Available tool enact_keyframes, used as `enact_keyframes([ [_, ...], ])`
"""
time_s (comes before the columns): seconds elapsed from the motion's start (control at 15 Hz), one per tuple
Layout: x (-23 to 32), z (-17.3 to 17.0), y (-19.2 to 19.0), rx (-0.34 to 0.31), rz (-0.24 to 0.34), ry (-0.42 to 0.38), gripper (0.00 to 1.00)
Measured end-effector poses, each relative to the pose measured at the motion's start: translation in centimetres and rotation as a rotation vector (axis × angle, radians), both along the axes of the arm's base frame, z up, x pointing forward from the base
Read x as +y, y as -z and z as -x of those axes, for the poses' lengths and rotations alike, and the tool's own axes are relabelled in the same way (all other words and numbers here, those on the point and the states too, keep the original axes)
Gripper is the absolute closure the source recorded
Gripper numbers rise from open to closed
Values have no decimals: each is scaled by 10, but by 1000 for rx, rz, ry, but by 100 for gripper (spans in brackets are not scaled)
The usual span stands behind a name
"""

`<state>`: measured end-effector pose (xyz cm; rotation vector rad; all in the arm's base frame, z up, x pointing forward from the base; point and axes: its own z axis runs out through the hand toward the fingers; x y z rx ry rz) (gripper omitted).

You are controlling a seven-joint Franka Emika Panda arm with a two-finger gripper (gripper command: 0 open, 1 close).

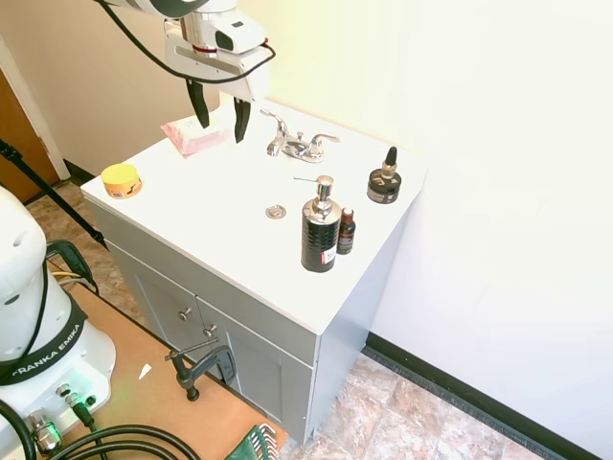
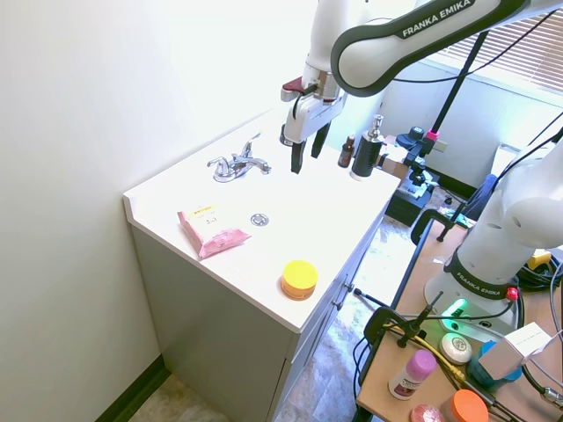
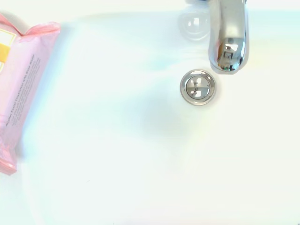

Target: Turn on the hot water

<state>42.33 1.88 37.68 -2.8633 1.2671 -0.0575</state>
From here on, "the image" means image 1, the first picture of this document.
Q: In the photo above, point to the grey vanity cabinet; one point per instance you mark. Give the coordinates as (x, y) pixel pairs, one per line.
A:
(268, 374)

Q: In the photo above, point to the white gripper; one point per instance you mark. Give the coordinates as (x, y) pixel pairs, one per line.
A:
(211, 67)

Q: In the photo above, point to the round metal cabinet knob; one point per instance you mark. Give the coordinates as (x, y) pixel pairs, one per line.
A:
(209, 330)
(185, 314)

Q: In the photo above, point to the yellow round jar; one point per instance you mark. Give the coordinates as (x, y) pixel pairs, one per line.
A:
(121, 181)

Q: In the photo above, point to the pink wipes pack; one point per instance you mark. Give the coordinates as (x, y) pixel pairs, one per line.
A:
(194, 136)

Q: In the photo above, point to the chrome sink drain stopper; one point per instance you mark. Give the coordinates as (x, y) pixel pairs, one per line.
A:
(276, 211)

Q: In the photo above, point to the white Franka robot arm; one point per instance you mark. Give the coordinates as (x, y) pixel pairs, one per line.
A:
(29, 297)

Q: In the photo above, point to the black clamp with green tint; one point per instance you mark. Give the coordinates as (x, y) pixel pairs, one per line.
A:
(74, 256)

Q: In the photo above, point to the small dark brown bottle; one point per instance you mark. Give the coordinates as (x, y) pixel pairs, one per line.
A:
(346, 235)

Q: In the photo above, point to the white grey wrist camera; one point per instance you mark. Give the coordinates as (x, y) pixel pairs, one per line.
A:
(237, 31)

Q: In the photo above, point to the white door frame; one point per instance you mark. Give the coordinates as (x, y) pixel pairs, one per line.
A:
(33, 110)

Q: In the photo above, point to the black metal C-clamp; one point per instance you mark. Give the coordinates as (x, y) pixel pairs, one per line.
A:
(191, 376)

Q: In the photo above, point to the black tripod leg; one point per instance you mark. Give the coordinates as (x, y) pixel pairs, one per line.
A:
(43, 184)

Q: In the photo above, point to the white vanity sink top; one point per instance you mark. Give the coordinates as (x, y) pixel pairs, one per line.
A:
(215, 201)

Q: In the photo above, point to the green hex key set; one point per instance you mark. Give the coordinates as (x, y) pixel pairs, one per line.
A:
(256, 443)

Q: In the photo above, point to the black chrome soap dispenser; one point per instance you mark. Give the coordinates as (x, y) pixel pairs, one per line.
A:
(318, 237)

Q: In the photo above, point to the long black baseboard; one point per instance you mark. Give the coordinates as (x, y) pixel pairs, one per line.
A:
(479, 397)

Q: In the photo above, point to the brown wooden mounting board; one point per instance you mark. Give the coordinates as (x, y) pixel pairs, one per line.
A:
(153, 412)

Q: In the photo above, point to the dropper bottle with black cap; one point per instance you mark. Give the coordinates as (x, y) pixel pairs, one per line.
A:
(390, 163)

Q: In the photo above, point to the white paper scrap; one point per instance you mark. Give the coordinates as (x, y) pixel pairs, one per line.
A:
(144, 372)

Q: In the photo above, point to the brown wooden door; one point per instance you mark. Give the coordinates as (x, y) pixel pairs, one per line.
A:
(16, 139)

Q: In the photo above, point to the black round jar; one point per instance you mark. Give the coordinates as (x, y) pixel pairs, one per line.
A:
(383, 189)

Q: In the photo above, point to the short black baseboard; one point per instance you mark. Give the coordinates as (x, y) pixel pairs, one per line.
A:
(79, 171)

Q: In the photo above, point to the silver metal connector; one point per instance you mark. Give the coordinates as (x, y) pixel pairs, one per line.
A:
(43, 431)

